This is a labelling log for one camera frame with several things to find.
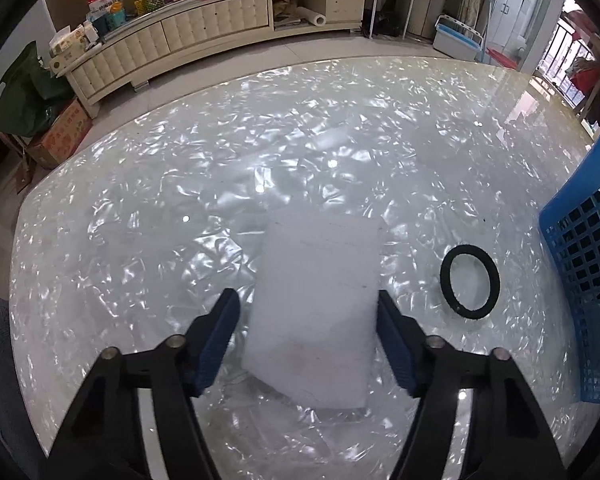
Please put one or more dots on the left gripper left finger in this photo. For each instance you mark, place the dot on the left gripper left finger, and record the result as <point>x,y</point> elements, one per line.
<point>101,435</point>

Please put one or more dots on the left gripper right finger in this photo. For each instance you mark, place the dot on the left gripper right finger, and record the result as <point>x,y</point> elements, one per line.
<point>508,435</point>

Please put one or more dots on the white foam sponge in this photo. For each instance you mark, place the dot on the white foam sponge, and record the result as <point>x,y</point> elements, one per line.
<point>311,328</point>

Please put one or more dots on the grey chair with lace cover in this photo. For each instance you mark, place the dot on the grey chair with lace cover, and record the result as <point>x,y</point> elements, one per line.
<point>21,455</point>

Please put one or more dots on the blue plastic basket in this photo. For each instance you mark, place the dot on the blue plastic basket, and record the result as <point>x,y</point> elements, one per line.
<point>570,225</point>

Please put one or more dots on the cardboard box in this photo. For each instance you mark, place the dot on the cardboard box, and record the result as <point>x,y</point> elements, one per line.
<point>61,140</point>

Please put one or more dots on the green shopping bag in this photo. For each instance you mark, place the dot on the green shopping bag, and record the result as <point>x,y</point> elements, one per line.
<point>32,97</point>

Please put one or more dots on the pile of clothes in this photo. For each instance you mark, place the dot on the pile of clothes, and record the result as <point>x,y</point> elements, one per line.
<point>584,71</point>

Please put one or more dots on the tissue box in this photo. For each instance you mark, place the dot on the tissue box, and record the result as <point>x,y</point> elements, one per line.
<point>69,44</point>

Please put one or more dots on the cream TV cabinet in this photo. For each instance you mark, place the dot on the cream TV cabinet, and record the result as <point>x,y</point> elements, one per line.
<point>189,30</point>

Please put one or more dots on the white blue plastic bin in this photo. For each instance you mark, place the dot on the white blue plastic bin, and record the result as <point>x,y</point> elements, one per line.
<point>456,39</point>

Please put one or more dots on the paper roll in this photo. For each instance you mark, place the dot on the paper roll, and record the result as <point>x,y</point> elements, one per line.
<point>312,17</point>

